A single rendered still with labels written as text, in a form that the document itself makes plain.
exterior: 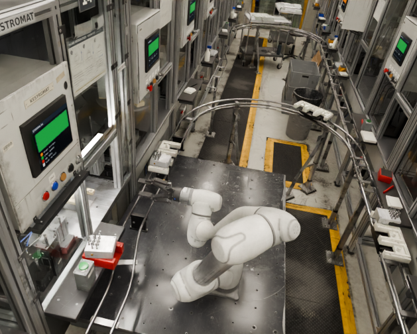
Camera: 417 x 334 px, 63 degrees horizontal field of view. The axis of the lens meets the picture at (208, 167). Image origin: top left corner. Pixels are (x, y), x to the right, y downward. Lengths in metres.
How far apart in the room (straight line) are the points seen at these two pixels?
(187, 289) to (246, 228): 0.62
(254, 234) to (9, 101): 0.85
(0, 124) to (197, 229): 0.98
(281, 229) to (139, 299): 0.96
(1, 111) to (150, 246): 1.28
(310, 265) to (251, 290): 1.21
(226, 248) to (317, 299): 1.86
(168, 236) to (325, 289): 1.42
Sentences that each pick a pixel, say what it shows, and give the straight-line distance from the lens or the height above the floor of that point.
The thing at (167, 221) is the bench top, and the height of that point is 0.68.
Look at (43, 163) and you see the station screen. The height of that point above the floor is 1.57.
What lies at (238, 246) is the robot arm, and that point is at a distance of 1.14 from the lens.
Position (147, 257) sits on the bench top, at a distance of 2.06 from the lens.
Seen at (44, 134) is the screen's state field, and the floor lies 1.66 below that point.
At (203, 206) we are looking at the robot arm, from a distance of 1.71.
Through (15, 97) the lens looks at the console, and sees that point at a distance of 1.15.
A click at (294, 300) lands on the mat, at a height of 0.01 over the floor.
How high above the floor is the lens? 2.29
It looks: 36 degrees down
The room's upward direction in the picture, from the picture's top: 7 degrees clockwise
